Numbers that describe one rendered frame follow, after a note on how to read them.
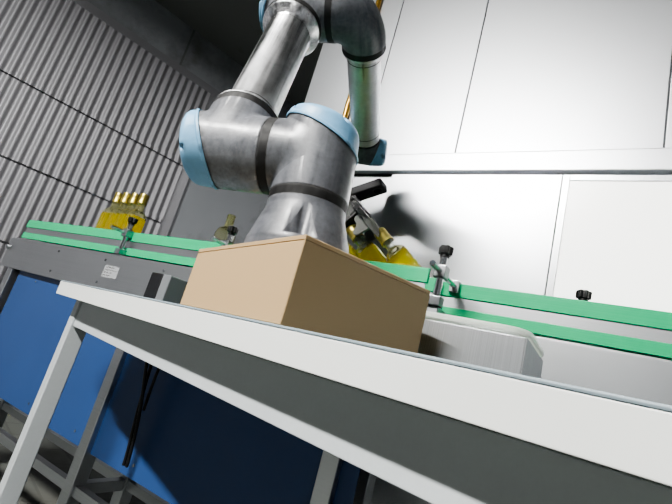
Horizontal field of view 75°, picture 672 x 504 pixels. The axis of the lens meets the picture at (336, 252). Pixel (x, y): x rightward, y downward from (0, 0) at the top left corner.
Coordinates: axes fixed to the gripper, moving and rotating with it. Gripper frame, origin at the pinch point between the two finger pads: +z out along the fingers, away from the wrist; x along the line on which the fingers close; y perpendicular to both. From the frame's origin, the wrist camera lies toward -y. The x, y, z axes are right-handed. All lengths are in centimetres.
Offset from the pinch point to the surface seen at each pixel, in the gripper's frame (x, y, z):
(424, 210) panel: -11.8, -12.9, -4.1
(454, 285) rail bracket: 7.1, -6.1, 26.4
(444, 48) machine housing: -15, -53, -49
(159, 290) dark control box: 24, 52, -16
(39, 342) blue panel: 14, 112, -47
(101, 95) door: -28, 88, -237
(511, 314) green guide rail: 4.2, -11.0, 37.6
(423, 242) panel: -11.7, -6.8, 3.6
